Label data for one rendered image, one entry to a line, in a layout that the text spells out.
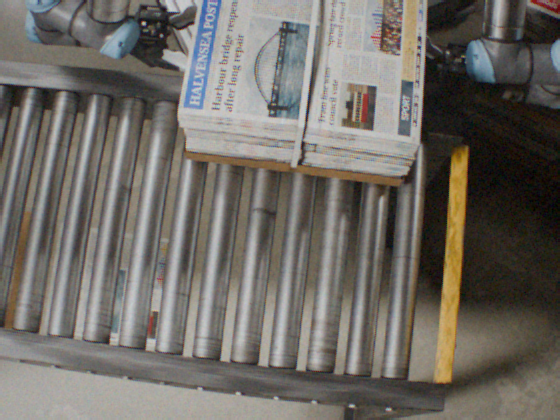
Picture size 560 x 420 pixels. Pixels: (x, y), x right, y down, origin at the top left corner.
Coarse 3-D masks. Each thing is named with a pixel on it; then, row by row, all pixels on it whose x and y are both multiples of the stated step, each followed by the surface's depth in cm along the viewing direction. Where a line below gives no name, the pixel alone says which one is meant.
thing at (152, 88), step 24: (0, 72) 158; (24, 72) 158; (48, 72) 158; (72, 72) 158; (96, 72) 158; (120, 72) 159; (48, 96) 161; (120, 96) 158; (144, 96) 157; (168, 96) 158; (432, 120) 159; (456, 120) 159; (432, 144) 164
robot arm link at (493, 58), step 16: (496, 0) 142; (512, 0) 141; (496, 16) 143; (512, 16) 142; (496, 32) 144; (512, 32) 144; (480, 48) 147; (496, 48) 145; (512, 48) 145; (528, 48) 147; (480, 64) 146; (496, 64) 146; (512, 64) 146; (528, 64) 147; (480, 80) 149; (496, 80) 149; (512, 80) 149; (528, 80) 149
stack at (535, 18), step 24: (528, 0) 164; (552, 0) 164; (528, 24) 169; (552, 24) 166; (480, 96) 209; (480, 120) 220; (504, 120) 215; (528, 120) 208; (480, 144) 233; (528, 144) 220; (552, 144) 214; (504, 168) 240; (552, 192) 239
